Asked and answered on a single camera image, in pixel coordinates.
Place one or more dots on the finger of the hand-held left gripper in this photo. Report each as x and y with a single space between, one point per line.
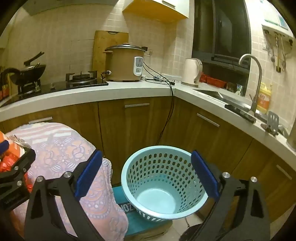
25 160
3 147

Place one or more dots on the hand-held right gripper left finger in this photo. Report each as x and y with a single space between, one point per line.
89 176

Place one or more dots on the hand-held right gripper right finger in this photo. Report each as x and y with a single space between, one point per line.
205 178

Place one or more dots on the orange snack packet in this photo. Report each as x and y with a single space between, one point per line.
12 146

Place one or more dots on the light blue perforated basket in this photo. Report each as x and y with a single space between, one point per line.
157 199

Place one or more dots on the pink floral tablecloth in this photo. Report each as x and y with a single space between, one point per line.
64 148

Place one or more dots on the dark sauce bottle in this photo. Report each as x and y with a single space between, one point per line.
4 85

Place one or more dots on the teal cardboard box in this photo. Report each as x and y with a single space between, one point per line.
138 222

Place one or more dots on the black elongated tool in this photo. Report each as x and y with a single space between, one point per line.
240 113

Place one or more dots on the black wok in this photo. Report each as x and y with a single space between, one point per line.
30 73

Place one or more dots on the black gas cooktop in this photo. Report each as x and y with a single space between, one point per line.
57 86

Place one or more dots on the steel sink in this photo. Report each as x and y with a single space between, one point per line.
212 93

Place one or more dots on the metal perforated holder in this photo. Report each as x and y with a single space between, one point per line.
271 121

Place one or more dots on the yellow detergent bottle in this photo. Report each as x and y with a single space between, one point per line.
264 99

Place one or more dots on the red snack packet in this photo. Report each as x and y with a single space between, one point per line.
211 80

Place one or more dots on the metal kitchen faucet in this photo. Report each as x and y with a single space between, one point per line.
258 88

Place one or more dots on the white electric kettle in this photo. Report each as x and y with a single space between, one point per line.
190 71

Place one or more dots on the power strip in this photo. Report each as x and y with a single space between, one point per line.
161 78

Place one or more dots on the brown rice cooker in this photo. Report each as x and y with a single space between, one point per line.
120 64

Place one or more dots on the wooden cutting board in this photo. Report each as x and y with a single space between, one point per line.
101 46

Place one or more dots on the hanging metal utensil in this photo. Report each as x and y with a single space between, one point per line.
272 53
279 60

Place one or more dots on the dark window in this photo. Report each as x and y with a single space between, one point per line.
229 30

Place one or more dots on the grey range hood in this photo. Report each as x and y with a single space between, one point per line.
69 4

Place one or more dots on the white water heater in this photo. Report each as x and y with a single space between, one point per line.
275 20

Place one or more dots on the yellow wall cabinet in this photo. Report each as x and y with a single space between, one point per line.
157 9

